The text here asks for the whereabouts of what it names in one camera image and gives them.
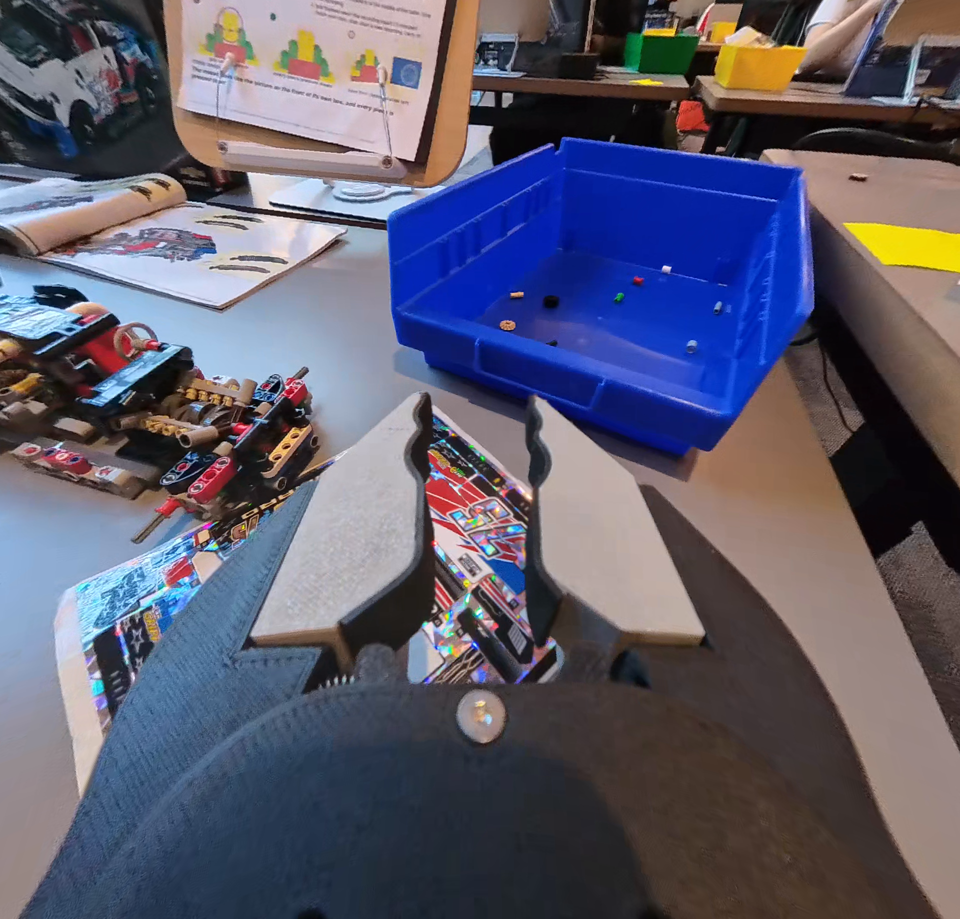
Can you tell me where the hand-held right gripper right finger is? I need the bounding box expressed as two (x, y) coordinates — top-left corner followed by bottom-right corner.
(525, 394), (708, 658)

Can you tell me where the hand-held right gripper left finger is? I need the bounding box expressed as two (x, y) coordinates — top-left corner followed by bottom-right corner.
(249, 391), (438, 669)

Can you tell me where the holographic sticker sheet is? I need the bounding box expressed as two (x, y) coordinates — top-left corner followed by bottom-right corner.
(54, 409), (565, 796)

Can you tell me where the grey desk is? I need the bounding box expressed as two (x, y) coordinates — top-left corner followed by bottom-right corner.
(0, 161), (960, 919)

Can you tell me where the toy brick car front chassis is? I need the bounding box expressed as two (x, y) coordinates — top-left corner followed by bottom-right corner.
(0, 364), (316, 545)

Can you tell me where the blue storage bin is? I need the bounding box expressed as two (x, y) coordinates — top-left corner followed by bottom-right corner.
(387, 137), (815, 457)

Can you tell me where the open instruction booklet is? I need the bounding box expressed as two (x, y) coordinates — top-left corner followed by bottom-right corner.
(0, 172), (348, 313)

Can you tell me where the cluttered grey table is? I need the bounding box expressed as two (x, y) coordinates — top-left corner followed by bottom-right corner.
(761, 148), (960, 489)

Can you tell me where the yellow paper sheet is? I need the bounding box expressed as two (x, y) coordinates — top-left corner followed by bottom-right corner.
(842, 221), (960, 274)

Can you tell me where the brown background table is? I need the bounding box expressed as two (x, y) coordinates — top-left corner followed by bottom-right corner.
(693, 75), (960, 128)
(472, 67), (691, 104)

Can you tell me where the small green bin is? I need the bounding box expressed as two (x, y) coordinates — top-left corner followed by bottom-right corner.
(624, 30), (700, 76)

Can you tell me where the black toy set box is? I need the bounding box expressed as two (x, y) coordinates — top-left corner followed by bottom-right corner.
(0, 0), (250, 187)

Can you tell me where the clear stand with blue card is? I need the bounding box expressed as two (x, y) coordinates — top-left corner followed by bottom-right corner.
(843, 0), (924, 101)

